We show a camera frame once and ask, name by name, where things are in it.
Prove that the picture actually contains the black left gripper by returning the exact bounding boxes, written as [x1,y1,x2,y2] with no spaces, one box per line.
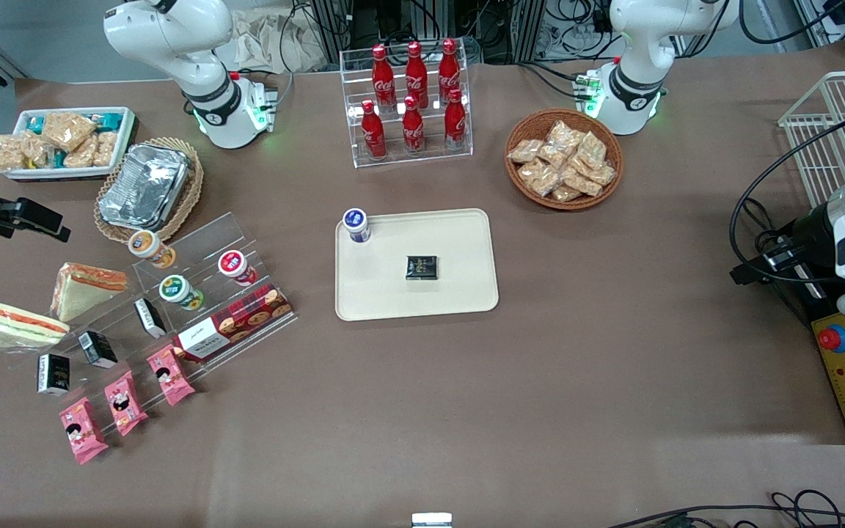
[731,202,843,285]

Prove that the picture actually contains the triangle sandwich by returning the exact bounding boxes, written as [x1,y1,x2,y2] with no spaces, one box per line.
[51,263,130,323]
[0,299,71,355]

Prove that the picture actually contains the beige plastic serving tray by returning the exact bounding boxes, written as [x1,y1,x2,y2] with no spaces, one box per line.
[334,208,500,322]

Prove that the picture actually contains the clear-wrapped crispy snack packet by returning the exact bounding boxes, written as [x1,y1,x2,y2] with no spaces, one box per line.
[94,132,120,167]
[41,111,97,153]
[23,136,55,168]
[0,134,27,173]
[63,138,99,169]

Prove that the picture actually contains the stacked aluminium foil containers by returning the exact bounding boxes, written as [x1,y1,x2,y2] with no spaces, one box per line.
[98,144,190,228]

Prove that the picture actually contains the orange-lidded yogurt cup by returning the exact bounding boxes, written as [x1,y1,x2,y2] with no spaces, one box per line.
[128,230,177,269]

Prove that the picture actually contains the white rectangular plastic bin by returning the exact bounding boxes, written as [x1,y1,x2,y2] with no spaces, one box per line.
[4,107,137,181]

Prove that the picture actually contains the small black snack box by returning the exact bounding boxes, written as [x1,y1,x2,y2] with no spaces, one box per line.
[78,331,119,369]
[133,297,167,339]
[37,353,71,397]

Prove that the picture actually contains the green-lidded yogurt cup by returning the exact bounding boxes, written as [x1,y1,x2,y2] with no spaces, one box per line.
[159,275,204,311]

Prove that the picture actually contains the oval tan wicker basket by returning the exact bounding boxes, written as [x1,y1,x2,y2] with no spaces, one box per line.
[94,137,205,244]

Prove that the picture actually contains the clear acrylic stepped display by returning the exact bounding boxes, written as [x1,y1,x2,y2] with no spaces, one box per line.
[0,213,299,441]

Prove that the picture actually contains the red-lidded yogurt cup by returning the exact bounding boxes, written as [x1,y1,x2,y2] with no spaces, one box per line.
[218,250,258,287]

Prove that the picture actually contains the pink snack packet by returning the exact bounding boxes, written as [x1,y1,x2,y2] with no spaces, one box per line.
[104,370,150,437]
[146,345,196,406]
[59,397,109,465]

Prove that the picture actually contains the red plaid cookie box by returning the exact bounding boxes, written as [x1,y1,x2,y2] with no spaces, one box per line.
[173,285,294,362]

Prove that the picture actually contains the round brown wicker basket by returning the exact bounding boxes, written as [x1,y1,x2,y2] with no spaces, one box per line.
[505,109,624,212]

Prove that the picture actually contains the crumpled white cloth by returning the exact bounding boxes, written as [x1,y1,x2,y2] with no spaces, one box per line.
[232,9,335,73]

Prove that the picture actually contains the blue-lidded yogurt cup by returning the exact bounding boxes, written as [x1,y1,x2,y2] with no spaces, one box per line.
[342,208,372,244]

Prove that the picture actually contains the red cola bottle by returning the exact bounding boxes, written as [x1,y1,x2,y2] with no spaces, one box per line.
[401,95,425,155]
[443,89,467,151]
[372,44,396,112]
[405,41,429,109]
[361,100,387,161]
[438,38,461,103]

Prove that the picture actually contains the clear acrylic bottle rack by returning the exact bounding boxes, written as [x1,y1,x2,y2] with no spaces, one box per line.
[340,45,473,169]

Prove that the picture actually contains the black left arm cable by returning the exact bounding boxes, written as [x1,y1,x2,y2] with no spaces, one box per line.
[729,117,845,285]

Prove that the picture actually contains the white wire basket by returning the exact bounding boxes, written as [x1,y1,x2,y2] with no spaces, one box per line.
[778,70,845,210]

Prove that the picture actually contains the aluminium frame rack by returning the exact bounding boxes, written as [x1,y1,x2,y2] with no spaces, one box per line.
[309,0,614,63]
[793,0,845,52]

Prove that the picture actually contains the black cable bundle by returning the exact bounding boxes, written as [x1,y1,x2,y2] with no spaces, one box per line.
[606,490,845,528]

